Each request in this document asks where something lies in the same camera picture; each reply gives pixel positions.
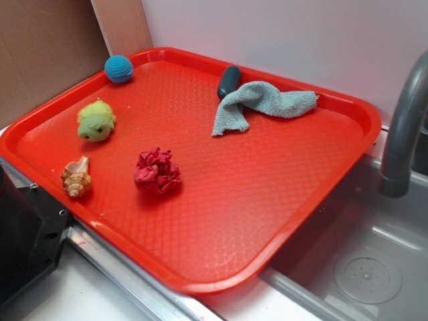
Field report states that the tan spiral seashell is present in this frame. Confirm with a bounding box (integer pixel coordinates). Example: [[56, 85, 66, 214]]
[[61, 156, 92, 198]]

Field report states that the brown cardboard panel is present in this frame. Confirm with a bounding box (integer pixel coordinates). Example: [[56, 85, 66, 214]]
[[1, 1, 152, 128]]

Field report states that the grey sink faucet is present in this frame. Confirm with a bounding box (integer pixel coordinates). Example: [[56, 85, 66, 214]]
[[378, 52, 427, 198]]

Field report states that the green plush toy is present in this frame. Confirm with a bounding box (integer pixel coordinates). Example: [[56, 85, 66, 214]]
[[78, 100, 116, 142]]

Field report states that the crumpled red cloth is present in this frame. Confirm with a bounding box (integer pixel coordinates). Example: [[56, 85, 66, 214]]
[[133, 147, 181, 195]]

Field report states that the round sink drain cover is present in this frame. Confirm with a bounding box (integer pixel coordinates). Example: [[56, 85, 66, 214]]
[[334, 249, 402, 304]]

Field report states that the dark teal oval object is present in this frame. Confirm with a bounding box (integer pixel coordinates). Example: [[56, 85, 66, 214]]
[[217, 66, 241, 100]]

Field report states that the red plastic tray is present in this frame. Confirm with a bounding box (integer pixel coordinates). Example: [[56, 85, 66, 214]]
[[1, 48, 381, 294]]

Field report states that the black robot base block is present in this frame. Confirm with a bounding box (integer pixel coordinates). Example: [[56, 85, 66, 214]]
[[1, 169, 71, 308]]

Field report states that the grey plastic sink basin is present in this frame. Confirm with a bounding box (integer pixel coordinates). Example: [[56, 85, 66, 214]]
[[261, 156, 427, 320]]

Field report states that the light blue cloth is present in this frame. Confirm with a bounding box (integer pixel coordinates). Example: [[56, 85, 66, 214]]
[[211, 81, 318, 136]]

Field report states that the blue crocheted ball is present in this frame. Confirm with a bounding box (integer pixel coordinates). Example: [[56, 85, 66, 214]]
[[104, 55, 134, 84]]

